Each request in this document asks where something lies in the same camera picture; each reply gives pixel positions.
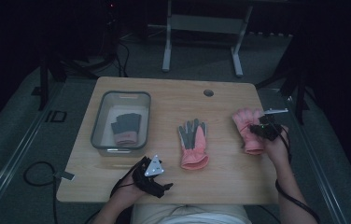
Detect person's left hand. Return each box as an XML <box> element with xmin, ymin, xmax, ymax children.
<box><xmin>111</xmin><ymin>175</ymin><xmax>148</xmax><ymax>205</ymax></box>

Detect white metal stand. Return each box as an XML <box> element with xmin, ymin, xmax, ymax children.
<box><xmin>147</xmin><ymin>0</ymin><xmax>254</xmax><ymax>78</ymax></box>

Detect grey plastic bin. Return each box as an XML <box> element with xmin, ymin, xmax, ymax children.
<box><xmin>90</xmin><ymin>90</ymin><xmax>152</xmax><ymax>158</ymax></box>

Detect pink glove with red print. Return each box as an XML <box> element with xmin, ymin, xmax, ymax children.
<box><xmin>232</xmin><ymin>107</ymin><xmax>267</xmax><ymax>156</ymax></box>

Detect black floor cable loop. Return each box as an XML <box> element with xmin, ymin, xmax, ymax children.
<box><xmin>22</xmin><ymin>161</ymin><xmax>60</xmax><ymax>224</ymax></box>

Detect person's pale trousers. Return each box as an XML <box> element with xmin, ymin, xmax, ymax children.
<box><xmin>132</xmin><ymin>203</ymin><xmax>253</xmax><ymax>224</ymax></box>

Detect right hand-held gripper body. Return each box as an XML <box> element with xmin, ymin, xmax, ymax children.
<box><xmin>257</xmin><ymin>107</ymin><xmax>289</xmax><ymax>142</ymax></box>

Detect pink glove with grey palm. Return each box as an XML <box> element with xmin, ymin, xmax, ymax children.
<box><xmin>177</xmin><ymin>118</ymin><xmax>210</xmax><ymax>171</ymax></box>

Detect small grey floor tag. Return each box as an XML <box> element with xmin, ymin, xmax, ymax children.
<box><xmin>53</xmin><ymin>170</ymin><xmax>76</xmax><ymax>182</ymax></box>

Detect left hand-held gripper cable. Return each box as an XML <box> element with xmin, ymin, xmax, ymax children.
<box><xmin>84</xmin><ymin>156</ymin><xmax>150</xmax><ymax>224</ymax></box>

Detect right hand-held gripper cable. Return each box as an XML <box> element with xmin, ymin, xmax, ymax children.
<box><xmin>274</xmin><ymin>125</ymin><xmax>321</xmax><ymax>224</ymax></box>

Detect metal floor rail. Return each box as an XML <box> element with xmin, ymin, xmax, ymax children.
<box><xmin>284</xmin><ymin>91</ymin><xmax>347</xmax><ymax>224</ymax></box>
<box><xmin>0</xmin><ymin>81</ymin><xmax>65</xmax><ymax>217</ymax></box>

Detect black tripod stand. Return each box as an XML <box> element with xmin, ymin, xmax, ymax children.
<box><xmin>36</xmin><ymin>0</ymin><xmax>131</xmax><ymax>112</ymax></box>
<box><xmin>255</xmin><ymin>29</ymin><xmax>311</xmax><ymax>126</ymax></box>

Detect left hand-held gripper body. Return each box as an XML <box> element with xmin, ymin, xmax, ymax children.
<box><xmin>132</xmin><ymin>154</ymin><xmax>167</xmax><ymax>199</ymax></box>

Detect black rectangular floor bracket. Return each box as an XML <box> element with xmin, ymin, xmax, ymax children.
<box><xmin>44</xmin><ymin>109</ymin><xmax>68</xmax><ymax>123</ymax></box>

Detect hand-held gripper cable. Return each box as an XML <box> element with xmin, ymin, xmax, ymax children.
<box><xmin>84</xmin><ymin>156</ymin><xmax>150</xmax><ymax>224</ymax></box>
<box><xmin>274</xmin><ymin>125</ymin><xmax>321</xmax><ymax>224</ymax></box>

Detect person's right hand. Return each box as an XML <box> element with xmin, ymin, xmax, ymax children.
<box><xmin>262</xmin><ymin>125</ymin><xmax>291</xmax><ymax>167</ymax></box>

